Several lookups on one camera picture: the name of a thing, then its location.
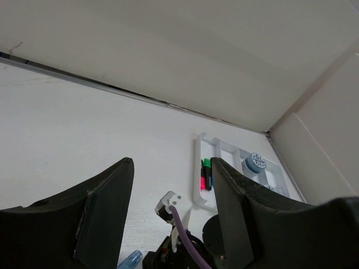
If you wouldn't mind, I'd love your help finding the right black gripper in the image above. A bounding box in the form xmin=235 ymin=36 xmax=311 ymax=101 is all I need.
xmin=142 ymin=215 xmax=224 ymax=269

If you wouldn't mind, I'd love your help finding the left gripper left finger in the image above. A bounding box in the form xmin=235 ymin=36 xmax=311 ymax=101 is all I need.
xmin=1 ymin=157 xmax=134 ymax=268

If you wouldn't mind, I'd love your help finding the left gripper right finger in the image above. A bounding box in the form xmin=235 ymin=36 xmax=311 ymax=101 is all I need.
xmin=211 ymin=157 xmax=358 ymax=268

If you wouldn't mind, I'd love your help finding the blue slime jar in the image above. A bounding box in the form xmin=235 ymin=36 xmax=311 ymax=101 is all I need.
xmin=242 ymin=153 xmax=267 ymax=175
xmin=265 ymin=184 xmax=275 ymax=191

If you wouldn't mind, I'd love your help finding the pink cap black highlighter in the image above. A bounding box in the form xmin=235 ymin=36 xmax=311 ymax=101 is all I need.
xmin=200 ymin=160 xmax=205 ymax=191

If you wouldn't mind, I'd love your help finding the green cap black highlighter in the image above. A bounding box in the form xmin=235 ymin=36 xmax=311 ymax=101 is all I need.
xmin=203 ymin=158 xmax=212 ymax=191

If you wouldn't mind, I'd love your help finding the blue translucent eraser case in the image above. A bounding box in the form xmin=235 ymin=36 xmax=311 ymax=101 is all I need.
xmin=117 ymin=250 xmax=143 ymax=269

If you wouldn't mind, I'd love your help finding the white divided organizer tray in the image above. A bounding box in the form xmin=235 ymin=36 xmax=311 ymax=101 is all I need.
xmin=192 ymin=133 xmax=291 ymax=212

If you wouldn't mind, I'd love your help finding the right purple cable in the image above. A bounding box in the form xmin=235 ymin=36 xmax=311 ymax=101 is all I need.
xmin=171 ymin=206 xmax=213 ymax=269

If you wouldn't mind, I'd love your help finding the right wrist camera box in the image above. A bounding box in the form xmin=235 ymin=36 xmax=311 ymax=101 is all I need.
xmin=155 ymin=191 xmax=192 ymax=253

